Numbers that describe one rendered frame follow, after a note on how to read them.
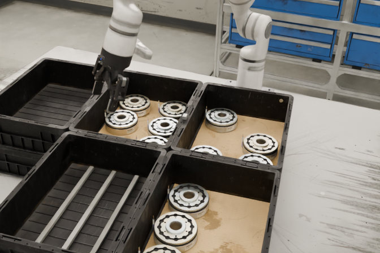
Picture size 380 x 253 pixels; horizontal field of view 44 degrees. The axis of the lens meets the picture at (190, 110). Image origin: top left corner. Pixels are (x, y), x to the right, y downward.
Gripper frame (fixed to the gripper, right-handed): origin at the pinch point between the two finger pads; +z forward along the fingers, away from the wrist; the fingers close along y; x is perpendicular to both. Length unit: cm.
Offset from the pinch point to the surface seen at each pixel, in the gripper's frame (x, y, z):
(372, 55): 222, -73, 0
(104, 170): 7.1, -1.5, 23.0
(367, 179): 84, 30, 10
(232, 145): 43.7, 6.5, 10.4
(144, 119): 27.7, -19.5, 17.0
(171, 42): 182, -232, 65
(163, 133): 26.3, -5.7, 13.7
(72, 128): -0.5, -11.5, 15.3
